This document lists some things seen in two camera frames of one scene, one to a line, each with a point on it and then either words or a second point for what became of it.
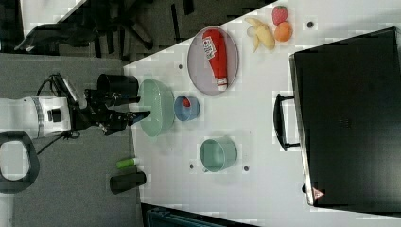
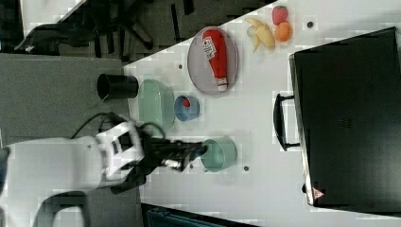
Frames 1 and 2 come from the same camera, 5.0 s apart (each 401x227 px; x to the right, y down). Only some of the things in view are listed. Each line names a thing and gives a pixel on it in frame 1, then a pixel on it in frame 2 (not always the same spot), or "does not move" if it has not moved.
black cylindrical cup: (122, 84) does not move
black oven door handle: (280, 122) does not move
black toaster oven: (347, 113) does not move
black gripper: (100, 108) -> (155, 150)
